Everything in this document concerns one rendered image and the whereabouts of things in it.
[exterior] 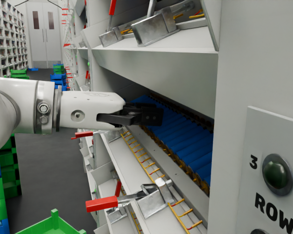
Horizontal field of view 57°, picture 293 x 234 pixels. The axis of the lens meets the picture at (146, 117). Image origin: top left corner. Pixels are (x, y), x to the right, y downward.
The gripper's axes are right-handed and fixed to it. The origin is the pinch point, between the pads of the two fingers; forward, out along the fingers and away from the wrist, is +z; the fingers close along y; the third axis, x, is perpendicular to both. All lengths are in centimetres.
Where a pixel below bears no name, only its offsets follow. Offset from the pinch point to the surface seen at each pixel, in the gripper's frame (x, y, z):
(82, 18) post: -25, 97, -7
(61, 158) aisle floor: 58, 123, -12
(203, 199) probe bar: 3.3, -23.7, -1.1
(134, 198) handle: 6.2, -17.9, -6.4
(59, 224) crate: 56, 50, -12
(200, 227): 5.6, -24.7, -1.6
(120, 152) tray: 7.8, 0.9, -4.1
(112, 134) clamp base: 6.6, 8.2, -4.3
